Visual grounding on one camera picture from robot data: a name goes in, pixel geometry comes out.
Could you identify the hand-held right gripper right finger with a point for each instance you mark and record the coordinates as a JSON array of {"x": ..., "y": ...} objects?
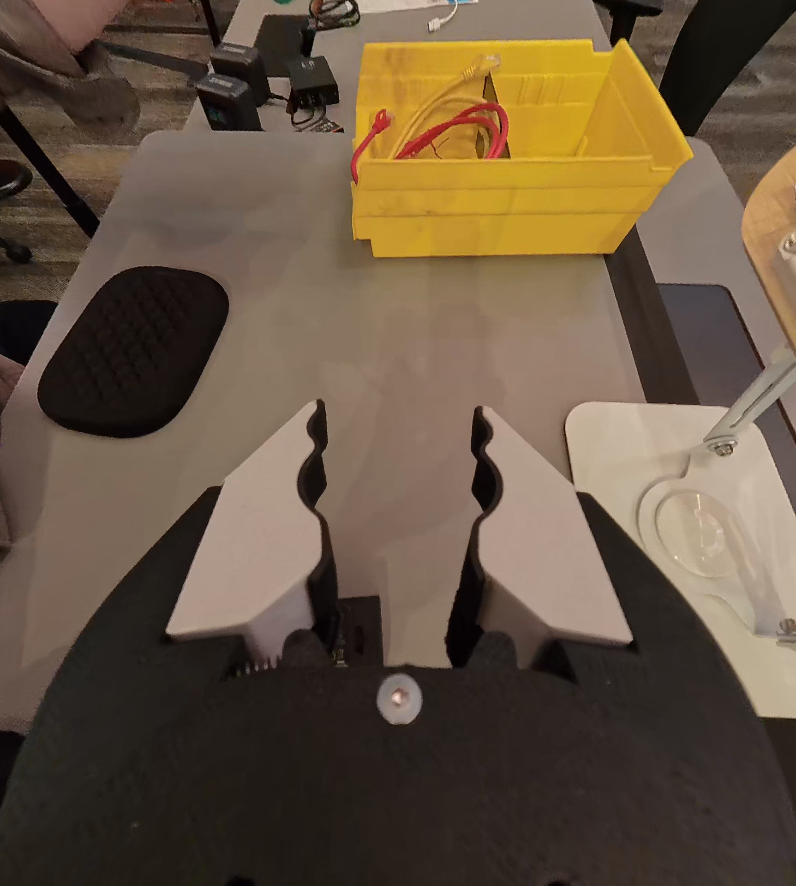
[{"x": 543, "y": 547}]

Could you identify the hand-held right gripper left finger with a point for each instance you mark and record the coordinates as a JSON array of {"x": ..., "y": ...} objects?
[{"x": 252, "y": 540}]

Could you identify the yellow plastic bin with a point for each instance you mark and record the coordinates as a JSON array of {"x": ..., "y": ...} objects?
[{"x": 508, "y": 207}]

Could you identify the black wrist rest pad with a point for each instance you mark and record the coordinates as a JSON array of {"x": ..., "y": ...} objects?
[{"x": 135, "y": 349}]

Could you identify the wooden board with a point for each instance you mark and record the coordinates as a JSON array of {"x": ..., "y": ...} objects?
[{"x": 761, "y": 235}]

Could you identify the black battery pack with display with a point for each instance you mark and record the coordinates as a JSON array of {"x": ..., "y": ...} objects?
[{"x": 228, "y": 104}]

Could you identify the black charger hub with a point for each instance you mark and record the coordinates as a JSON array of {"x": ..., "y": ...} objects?
[{"x": 311, "y": 79}]

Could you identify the black office chair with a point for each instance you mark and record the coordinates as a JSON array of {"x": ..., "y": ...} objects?
[{"x": 716, "y": 48}]

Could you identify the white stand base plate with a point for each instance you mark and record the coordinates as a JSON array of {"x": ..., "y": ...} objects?
[{"x": 612, "y": 450}]

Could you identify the clear suction cup bracket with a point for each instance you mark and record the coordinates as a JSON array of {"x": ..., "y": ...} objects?
[{"x": 695, "y": 533}]

